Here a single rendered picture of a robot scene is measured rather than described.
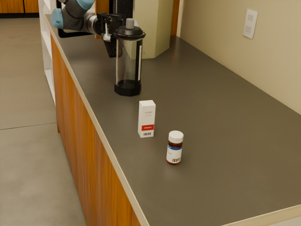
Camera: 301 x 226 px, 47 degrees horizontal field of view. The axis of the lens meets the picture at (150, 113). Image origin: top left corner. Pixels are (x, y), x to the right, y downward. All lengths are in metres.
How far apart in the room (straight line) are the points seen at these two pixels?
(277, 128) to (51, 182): 1.59
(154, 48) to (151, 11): 0.17
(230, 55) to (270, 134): 0.65
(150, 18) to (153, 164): 0.87
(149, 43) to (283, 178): 0.95
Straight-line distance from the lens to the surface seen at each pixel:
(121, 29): 1.20
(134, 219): 0.96
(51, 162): 2.55
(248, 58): 1.57
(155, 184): 0.84
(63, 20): 1.40
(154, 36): 1.64
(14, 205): 2.25
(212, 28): 1.82
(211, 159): 0.96
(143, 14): 1.60
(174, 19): 2.09
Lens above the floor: 1.48
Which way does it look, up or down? 28 degrees down
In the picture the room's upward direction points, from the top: 4 degrees clockwise
